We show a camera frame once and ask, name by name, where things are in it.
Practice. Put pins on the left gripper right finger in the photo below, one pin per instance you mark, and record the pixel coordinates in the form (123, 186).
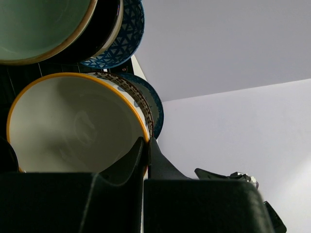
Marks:
(174, 203)

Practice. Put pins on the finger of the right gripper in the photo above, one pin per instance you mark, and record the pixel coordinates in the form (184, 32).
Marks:
(206, 175)
(276, 221)

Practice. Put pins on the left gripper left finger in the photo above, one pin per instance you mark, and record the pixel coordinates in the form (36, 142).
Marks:
(106, 202)

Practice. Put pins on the blue floral porcelain bowl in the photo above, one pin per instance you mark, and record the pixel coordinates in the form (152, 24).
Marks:
(152, 99)

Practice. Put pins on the cream bowl with feet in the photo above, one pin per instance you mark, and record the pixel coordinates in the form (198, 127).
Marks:
(72, 122)

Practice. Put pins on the patterned brown white bowl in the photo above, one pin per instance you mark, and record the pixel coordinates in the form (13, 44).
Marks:
(124, 85)

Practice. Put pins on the blue triangle pattern bowl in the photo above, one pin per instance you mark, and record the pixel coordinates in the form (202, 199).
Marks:
(127, 40)

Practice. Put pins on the beige black bowl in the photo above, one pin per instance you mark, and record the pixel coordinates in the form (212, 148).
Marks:
(96, 35)

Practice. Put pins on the green celadon bowl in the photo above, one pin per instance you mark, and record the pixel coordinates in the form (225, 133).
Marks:
(32, 31)

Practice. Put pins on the black wire dish rack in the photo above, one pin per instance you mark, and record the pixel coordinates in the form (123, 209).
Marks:
(14, 78)

